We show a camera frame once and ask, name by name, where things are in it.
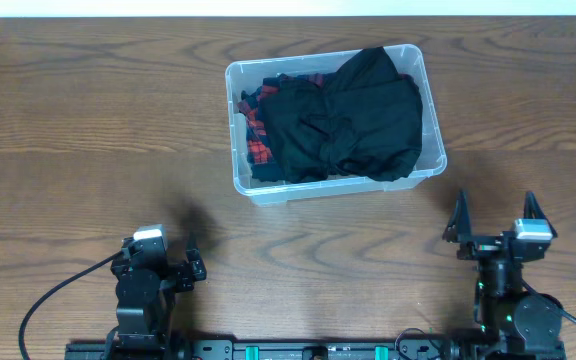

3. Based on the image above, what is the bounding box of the clear plastic storage bin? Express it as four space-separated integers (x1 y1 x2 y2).
225 44 448 206

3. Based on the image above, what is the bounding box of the red navy plaid shirt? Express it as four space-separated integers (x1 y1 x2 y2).
237 73 333 182

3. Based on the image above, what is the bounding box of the black garment pile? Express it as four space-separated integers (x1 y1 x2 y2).
258 47 423 184

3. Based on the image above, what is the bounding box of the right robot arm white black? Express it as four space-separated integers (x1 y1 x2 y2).
442 190 565 359

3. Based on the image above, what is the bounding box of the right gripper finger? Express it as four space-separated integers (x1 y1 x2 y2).
523 191 558 238
442 190 472 243

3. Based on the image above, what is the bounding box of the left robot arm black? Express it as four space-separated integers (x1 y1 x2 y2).
111 235 207 354

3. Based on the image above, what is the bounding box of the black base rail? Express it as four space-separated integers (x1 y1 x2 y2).
64 331 567 360

